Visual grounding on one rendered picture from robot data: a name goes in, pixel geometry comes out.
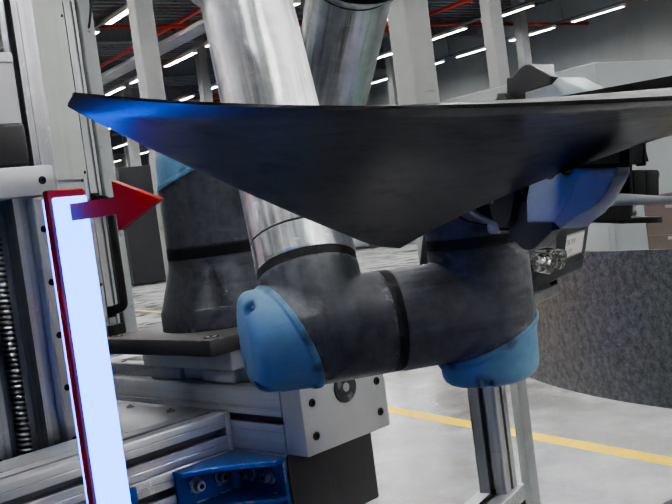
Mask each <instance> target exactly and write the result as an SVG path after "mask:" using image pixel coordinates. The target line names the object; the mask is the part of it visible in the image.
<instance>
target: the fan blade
mask: <svg viewBox="0 0 672 504"><path fill-rule="evenodd" d="M68 107H69V108H71V109H73V110H75V111H76V112H78V113H80V114H82V115H84V116H86V117H88V118H90V119H91V120H93V121H95V122H97V123H99V124H101V125H103V126H105V127H107V128H109V129H111V130H113V131H115V132H117V133H119V134H121V135H123V136H125V137H127V138H129V139H132V140H134V141H136V142H138V143H140V144H142V145H144V146H146V147H148V148H150V149H152V150H154V151H156V152H158V153H161V154H163V155H165V156H167V157H169V158H171V159H173V160H175V161H178V162H180V163H182V164H184V165H186V166H188V167H190V168H193V169H195V170H197V171H199V172H201V173H204V174H206V175H208V176H210V177H212V178H215V179H217V180H219V181H221V182H223V183H226V184H228V185H230V186H232V187H235V188H237V189H239V190H241V191H244V192H246V193H248V194H250V195H253V196H255V197H257V198H259V199H262V200H264V201H266V202H269V203H271V204H273V205H276V206H278V207H280V208H283V209H285V210H287V211H290V212H292V213H294V214H297V215H299V216H301V217H304V218H306V219H308V220H311V221H313V222H316V223H318V224H320V225H323V226H325V227H328V228H330V229H333V230H335V231H337V232H340V233H342V234H345V235H347V236H350V237H352V238H355V239H357V240H360V241H362V242H365V243H368V244H370V245H374V246H383V247H391V248H401V247H403V246H405V245H406V244H408V243H410V242H412V241H414V240H415V239H417V238H419V237H421V236H423V235H424V234H426V233H428V232H430V231H432V230H434V229H436V228H438V227H440V226H442V225H444V224H446V223H448V222H450V221H452V220H454V219H456V218H458V217H460V216H462V215H464V214H466V213H468V212H470V211H472V210H474V209H477V208H479V207H481V206H483V205H485V204H488V203H490V202H492V201H494V200H497V199H499V198H501V197H503V196H506V195H508V194H510V193H513V192H515V191H517V190H520V189H522V188H525V187H527V186H530V185H532V184H534V183H537V182H539V181H542V180H544V179H547V178H550V177H552V176H555V175H557V174H559V173H560V172H565V171H568V170H570V169H573V168H575V167H576V165H584V164H587V163H589V162H592V161H595V160H598V159H601V158H603V157H606V156H609V155H612V154H615V153H618V152H621V151H624V150H627V149H630V148H633V147H636V146H639V145H642V144H645V143H648V142H651V141H654V140H657V139H660V138H663V137H667V136H670V135H672V76H667V77H661V78H656V79H651V80H646V81H640V82H635V83H629V84H624V85H619V86H613V87H608V88H602V89H597V90H591V91H586V92H580V93H575V94H569V95H563V96H558V97H546V98H530V99H514V100H497V101H479V102H459V103H434V104H405V105H370V106H339V105H275V104H243V103H217V102H197V101H178V100H162V99H147V98H134V97H121V96H109V95H98V94H87V93H77V92H74V93H73V95H72V97H71V98H70V100H69V102H68Z"/></svg>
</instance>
